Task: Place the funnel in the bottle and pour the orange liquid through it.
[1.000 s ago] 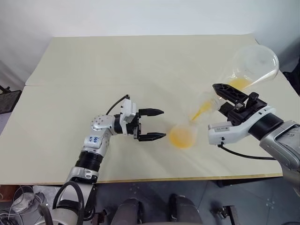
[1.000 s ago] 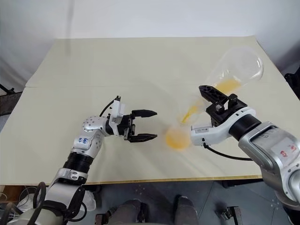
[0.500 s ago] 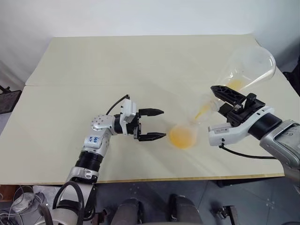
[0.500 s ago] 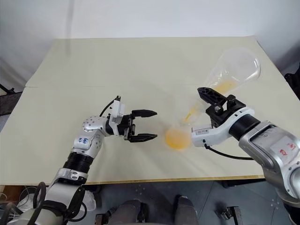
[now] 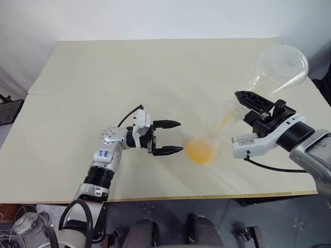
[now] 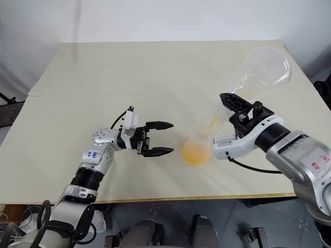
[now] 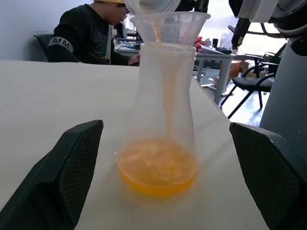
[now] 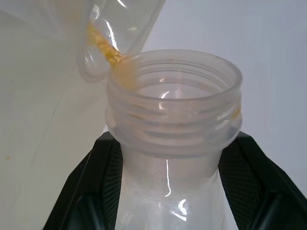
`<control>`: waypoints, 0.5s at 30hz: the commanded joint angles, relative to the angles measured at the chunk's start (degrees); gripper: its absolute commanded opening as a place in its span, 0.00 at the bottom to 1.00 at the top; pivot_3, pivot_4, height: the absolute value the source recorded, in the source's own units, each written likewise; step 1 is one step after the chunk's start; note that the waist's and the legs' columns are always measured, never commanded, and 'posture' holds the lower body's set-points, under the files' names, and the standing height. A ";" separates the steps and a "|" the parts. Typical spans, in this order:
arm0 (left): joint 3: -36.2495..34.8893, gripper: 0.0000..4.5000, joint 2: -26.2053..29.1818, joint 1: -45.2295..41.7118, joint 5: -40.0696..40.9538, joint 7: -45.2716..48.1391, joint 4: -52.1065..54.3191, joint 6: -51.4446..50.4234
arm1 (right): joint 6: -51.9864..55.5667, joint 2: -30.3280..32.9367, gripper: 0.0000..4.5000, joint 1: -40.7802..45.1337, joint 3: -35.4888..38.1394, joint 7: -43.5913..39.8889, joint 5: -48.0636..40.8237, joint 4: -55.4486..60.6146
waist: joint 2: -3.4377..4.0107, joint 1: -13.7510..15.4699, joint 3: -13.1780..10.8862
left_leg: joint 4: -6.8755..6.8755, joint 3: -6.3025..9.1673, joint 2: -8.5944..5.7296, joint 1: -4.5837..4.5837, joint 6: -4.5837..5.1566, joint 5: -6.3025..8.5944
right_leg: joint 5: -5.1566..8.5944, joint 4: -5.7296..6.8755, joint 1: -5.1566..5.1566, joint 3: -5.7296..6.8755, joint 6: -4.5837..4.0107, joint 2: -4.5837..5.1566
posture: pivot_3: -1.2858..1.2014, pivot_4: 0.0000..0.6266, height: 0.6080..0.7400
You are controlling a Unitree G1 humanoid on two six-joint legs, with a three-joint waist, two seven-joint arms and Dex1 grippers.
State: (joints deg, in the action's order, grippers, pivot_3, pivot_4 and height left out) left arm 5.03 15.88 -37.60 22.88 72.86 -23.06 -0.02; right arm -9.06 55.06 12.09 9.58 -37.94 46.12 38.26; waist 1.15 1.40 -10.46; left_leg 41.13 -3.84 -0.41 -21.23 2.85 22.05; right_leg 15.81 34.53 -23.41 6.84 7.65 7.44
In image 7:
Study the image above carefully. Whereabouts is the brown cardboard box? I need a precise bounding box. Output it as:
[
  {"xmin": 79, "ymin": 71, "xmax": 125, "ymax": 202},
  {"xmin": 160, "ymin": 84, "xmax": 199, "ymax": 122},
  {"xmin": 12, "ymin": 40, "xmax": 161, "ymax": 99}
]
[{"xmin": 214, "ymin": 59, "xmax": 250, "ymax": 91}]

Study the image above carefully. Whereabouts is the white office desk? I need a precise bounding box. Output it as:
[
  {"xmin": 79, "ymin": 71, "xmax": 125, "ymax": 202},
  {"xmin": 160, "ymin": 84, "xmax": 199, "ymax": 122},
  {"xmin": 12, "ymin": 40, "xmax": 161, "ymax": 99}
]
[{"xmin": 114, "ymin": 44, "xmax": 237, "ymax": 106}]

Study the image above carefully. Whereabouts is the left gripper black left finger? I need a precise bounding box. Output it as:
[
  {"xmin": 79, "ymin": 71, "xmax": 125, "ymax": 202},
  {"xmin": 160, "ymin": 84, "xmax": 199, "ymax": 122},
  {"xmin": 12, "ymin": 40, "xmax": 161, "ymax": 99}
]
[{"xmin": 0, "ymin": 119, "xmax": 105, "ymax": 230}]

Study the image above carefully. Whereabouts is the clear plastic funnel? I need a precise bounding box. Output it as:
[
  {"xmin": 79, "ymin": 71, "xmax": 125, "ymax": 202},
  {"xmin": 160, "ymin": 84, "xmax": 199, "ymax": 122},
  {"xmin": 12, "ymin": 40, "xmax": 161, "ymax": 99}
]
[{"xmin": 130, "ymin": 12, "xmax": 212, "ymax": 51}]

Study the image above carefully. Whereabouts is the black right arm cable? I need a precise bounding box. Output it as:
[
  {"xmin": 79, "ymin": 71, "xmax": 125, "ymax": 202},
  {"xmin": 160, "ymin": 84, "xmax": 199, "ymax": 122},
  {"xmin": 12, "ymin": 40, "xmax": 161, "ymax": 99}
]
[{"xmin": 231, "ymin": 18, "xmax": 251, "ymax": 50}]

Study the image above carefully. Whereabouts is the clear flask with orange liquid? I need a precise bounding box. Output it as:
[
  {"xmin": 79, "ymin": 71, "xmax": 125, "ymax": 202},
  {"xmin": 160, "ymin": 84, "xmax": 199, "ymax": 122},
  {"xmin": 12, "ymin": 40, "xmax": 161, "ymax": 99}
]
[{"xmin": 124, "ymin": 0, "xmax": 182, "ymax": 16}]

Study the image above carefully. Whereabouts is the black visitor chair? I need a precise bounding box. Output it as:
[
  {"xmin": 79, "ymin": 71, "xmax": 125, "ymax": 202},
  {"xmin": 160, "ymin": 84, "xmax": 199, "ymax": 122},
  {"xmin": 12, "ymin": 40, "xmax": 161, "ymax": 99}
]
[{"xmin": 220, "ymin": 51, "xmax": 277, "ymax": 120}]

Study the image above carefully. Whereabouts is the clear plastic flask bottle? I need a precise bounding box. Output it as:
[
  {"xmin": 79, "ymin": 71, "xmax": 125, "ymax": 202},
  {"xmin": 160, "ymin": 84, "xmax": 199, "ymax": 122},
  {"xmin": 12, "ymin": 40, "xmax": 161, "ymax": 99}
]
[{"xmin": 117, "ymin": 43, "xmax": 200, "ymax": 198}]

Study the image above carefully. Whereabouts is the yellow cap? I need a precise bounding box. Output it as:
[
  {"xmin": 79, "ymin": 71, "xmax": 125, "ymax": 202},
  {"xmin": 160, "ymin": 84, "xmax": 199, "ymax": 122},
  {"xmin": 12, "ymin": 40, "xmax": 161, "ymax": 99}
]
[{"xmin": 93, "ymin": 0, "xmax": 127, "ymax": 5}]

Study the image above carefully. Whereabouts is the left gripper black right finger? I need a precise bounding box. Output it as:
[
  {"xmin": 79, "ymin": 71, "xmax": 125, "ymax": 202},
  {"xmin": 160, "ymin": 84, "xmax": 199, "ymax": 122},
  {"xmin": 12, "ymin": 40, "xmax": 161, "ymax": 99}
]
[{"xmin": 229, "ymin": 122, "xmax": 307, "ymax": 230}]

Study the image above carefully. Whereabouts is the person in black sweater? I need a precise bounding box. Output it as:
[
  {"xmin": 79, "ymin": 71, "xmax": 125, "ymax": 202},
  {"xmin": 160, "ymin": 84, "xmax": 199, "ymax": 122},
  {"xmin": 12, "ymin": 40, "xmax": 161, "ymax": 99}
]
[{"xmin": 46, "ymin": 0, "xmax": 141, "ymax": 66}]

